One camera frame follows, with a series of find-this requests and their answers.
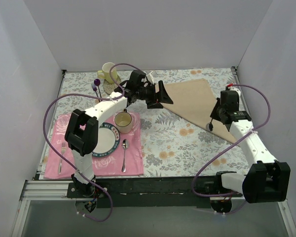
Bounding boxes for aluminium frame rail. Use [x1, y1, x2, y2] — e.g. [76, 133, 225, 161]
[19, 179, 287, 201]

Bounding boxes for beige cloth napkin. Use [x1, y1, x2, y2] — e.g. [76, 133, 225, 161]
[162, 78, 238, 144]

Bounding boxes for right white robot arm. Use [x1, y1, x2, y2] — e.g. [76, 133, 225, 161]
[210, 89, 291, 203]

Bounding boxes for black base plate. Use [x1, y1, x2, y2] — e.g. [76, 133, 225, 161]
[195, 179, 243, 197]
[66, 182, 105, 198]

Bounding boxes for cream mug dark rim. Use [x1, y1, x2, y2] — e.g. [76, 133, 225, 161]
[114, 109, 133, 134]

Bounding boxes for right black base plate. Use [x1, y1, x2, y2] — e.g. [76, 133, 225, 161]
[195, 179, 243, 197]

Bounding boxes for silver metal fork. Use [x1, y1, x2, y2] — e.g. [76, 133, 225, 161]
[58, 142, 67, 175]

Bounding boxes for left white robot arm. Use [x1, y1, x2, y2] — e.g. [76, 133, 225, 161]
[65, 70, 173, 198]

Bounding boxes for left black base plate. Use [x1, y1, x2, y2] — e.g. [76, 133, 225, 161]
[66, 182, 105, 198]

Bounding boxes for white plate teal rim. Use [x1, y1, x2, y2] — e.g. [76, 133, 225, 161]
[92, 122, 120, 158]

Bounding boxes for yellow mug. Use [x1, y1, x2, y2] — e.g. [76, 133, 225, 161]
[97, 62, 118, 84]

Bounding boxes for floral tablecloth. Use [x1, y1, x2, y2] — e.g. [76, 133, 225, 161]
[39, 72, 250, 180]

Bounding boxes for round woven coaster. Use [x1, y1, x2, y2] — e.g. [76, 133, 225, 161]
[103, 79, 118, 95]

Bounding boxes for silver metal spoon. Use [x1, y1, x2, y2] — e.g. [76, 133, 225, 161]
[121, 139, 129, 172]

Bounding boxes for pink floral placemat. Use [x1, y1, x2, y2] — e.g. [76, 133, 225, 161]
[43, 112, 144, 179]

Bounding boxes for purple plastic fork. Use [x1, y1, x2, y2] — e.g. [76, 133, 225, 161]
[91, 83, 99, 96]

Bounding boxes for purple plastic spoon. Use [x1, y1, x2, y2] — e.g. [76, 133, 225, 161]
[93, 79, 102, 98]

